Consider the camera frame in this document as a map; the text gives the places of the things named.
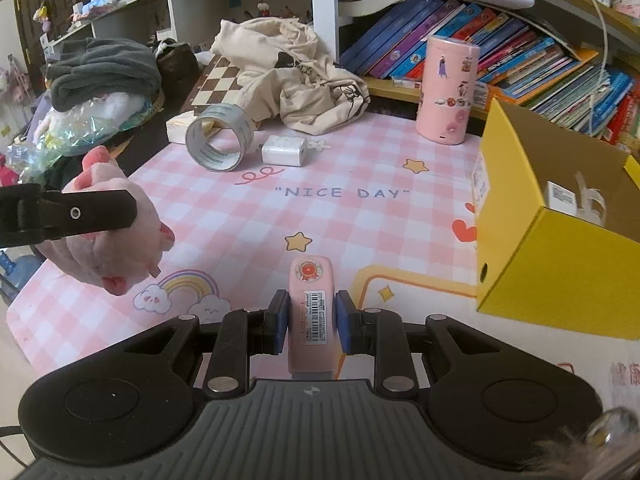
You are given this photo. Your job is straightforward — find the pearl ribbon hair accessory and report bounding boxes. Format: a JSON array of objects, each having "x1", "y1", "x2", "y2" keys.
[{"x1": 575, "y1": 172, "x2": 606, "y2": 226}]

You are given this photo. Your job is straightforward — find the roll of packing tape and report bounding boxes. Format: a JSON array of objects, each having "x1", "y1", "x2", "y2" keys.
[{"x1": 186, "y1": 103, "x2": 255, "y2": 172}]

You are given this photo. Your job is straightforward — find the beige crumpled hoodie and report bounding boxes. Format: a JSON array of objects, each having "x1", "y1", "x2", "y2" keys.
[{"x1": 210, "y1": 18, "x2": 370, "y2": 136}]

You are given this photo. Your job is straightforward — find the pink cylindrical canister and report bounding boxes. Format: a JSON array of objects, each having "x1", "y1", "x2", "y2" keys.
[{"x1": 416, "y1": 36, "x2": 480, "y2": 145}]

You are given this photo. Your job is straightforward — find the white wall charger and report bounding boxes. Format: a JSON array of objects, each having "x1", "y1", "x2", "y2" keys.
[{"x1": 260, "y1": 134, "x2": 307, "y2": 167}]

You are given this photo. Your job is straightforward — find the grey folded sweater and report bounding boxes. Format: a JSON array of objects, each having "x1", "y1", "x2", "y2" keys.
[{"x1": 46, "y1": 38, "x2": 162, "y2": 112}]

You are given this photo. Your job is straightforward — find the wooden chessboard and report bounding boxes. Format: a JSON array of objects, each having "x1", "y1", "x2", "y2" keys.
[{"x1": 181, "y1": 54, "x2": 242, "y2": 115}]

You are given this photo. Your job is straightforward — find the red dictionaries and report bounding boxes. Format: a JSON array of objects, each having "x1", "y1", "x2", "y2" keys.
[{"x1": 602, "y1": 92, "x2": 639, "y2": 153}]

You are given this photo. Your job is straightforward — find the yellow cardboard box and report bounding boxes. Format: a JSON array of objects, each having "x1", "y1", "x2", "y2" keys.
[{"x1": 471, "y1": 101, "x2": 639, "y2": 340}]

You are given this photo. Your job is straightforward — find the pink white desk mat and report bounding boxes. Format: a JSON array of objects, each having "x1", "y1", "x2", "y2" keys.
[{"x1": 1, "y1": 114, "x2": 639, "y2": 408}]

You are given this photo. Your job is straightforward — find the white charging cable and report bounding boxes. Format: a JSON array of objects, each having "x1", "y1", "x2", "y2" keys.
[{"x1": 560, "y1": 0, "x2": 611, "y2": 137}]

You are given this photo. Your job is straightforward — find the iridescent plastic bag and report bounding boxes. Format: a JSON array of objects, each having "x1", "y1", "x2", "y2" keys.
[{"x1": 6, "y1": 92, "x2": 154, "y2": 181}]

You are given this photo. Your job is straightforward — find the usmile toothbrush box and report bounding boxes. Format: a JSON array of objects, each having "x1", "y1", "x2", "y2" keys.
[{"x1": 544, "y1": 181, "x2": 578, "y2": 217}]

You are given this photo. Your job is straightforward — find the row of leaning books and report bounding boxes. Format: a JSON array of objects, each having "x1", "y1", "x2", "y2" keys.
[{"x1": 340, "y1": 0, "x2": 639, "y2": 136}]

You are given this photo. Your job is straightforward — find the pink plush pig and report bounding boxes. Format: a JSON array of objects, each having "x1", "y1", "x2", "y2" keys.
[{"x1": 37, "y1": 145, "x2": 175, "y2": 296}]

